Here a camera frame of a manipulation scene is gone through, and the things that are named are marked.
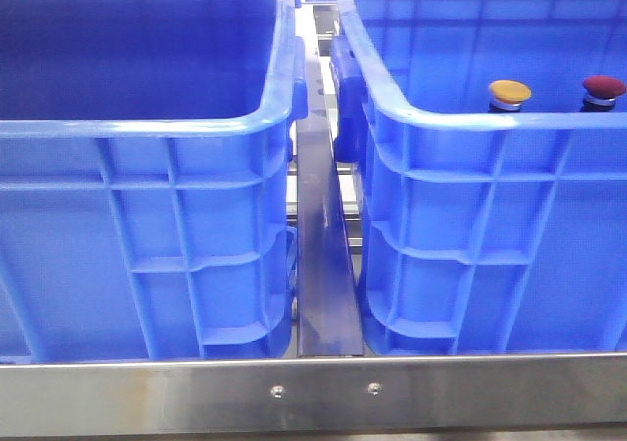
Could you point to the rail screw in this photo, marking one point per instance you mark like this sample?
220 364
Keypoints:
374 388
277 391

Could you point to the red mushroom push button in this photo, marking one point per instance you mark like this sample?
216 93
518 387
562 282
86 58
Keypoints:
601 93

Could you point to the steel front rail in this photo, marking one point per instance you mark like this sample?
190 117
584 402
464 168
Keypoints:
321 394

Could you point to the left blue plastic crate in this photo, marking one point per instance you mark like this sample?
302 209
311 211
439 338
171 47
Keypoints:
144 156

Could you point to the right rail screw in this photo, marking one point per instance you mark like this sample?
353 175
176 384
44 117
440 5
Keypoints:
374 388

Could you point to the left rail screw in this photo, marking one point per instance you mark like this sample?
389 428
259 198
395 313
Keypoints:
277 391

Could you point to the right blue plastic crate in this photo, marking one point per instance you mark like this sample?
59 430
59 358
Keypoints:
486 233

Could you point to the steel divider rail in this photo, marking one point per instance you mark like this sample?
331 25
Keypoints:
329 323

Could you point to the blue plastic crate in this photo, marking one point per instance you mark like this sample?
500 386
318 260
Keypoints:
144 156
486 233

